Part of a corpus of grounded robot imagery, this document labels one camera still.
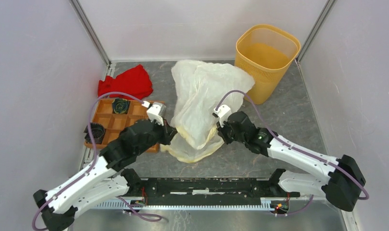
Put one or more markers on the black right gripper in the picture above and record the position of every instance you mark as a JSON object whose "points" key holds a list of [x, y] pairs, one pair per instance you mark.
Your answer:
{"points": [[221, 132]]}

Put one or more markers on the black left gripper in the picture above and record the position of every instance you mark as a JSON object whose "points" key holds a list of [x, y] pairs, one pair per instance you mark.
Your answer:
{"points": [[169, 132]]}

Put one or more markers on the translucent white trash bag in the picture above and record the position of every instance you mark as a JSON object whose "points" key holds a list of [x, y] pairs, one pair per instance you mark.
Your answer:
{"points": [[200, 86]]}

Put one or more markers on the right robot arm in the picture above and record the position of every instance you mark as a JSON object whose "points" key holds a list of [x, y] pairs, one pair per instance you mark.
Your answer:
{"points": [[339, 180]]}

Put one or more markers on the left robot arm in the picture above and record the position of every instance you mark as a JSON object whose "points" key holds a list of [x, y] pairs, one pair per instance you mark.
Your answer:
{"points": [[107, 176]]}

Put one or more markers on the black green trash bag roll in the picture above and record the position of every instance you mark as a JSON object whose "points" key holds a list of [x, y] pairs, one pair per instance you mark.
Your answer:
{"points": [[120, 106]]}

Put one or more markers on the yellow plastic trash bin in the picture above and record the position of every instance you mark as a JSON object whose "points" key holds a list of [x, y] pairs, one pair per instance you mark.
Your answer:
{"points": [[265, 52]]}

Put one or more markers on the red cloth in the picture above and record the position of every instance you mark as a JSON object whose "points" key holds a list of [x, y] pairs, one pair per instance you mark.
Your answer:
{"points": [[134, 81]]}

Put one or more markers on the wooden compartment tray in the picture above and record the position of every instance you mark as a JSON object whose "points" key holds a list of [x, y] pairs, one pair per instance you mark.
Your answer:
{"points": [[115, 123]]}

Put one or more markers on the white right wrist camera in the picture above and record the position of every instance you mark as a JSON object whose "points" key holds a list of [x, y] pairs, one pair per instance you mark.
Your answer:
{"points": [[222, 113]]}

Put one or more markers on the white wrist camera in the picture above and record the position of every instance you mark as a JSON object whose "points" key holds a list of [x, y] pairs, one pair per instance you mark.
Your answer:
{"points": [[155, 112], [222, 113]]}

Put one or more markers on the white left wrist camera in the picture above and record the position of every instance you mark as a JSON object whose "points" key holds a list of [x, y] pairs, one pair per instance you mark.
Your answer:
{"points": [[155, 112]]}

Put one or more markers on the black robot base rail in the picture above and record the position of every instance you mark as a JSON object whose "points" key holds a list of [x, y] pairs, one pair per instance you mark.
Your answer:
{"points": [[207, 191]]}

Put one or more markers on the left aluminium frame post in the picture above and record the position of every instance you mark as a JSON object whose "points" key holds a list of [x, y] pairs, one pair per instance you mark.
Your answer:
{"points": [[90, 30]]}

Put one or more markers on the aluminium frame post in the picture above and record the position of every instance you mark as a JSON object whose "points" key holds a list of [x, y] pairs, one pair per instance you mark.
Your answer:
{"points": [[315, 29], [90, 30]]}

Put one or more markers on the right aluminium frame post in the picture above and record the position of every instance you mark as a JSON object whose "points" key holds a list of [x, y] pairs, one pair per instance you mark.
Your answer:
{"points": [[315, 29]]}

